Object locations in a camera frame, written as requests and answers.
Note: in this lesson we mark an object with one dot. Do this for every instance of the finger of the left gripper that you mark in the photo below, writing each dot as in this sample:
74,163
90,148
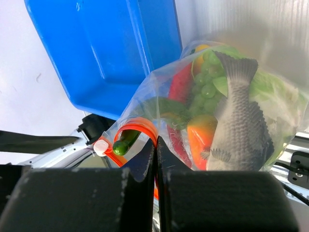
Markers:
23,143

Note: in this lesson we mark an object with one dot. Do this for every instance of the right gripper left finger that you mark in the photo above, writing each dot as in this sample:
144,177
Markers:
84,199

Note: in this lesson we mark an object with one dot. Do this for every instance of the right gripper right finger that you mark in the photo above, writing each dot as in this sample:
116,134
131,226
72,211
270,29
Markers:
219,201

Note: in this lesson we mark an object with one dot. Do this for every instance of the grey toy fish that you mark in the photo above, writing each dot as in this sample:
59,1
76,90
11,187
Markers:
241,140

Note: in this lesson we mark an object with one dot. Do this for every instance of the small green chili pepper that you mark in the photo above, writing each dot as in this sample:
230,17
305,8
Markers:
125,142

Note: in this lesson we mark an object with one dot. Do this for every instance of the clear zip top bag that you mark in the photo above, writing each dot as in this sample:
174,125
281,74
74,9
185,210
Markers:
157,83

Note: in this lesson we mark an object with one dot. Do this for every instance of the green grape bunch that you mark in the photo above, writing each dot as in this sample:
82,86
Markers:
204,95

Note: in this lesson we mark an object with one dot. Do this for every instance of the red chili pepper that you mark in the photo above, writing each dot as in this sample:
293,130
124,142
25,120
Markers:
179,91

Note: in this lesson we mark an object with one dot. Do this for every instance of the white cauliflower with leaves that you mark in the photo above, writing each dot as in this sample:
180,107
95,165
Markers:
283,106

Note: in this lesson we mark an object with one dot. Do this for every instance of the yellow orange mango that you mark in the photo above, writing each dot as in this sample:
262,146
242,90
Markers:
197,63

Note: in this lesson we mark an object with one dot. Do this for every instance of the red orange mango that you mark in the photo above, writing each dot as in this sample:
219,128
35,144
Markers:
200,130

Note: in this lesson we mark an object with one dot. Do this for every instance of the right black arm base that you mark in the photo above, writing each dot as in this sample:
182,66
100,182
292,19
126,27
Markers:
299,173

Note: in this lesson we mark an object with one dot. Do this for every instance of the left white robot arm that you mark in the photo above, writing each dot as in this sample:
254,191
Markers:
57,151

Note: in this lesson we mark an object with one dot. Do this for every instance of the blue plastic bin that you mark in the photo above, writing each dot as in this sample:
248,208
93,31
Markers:
102,50

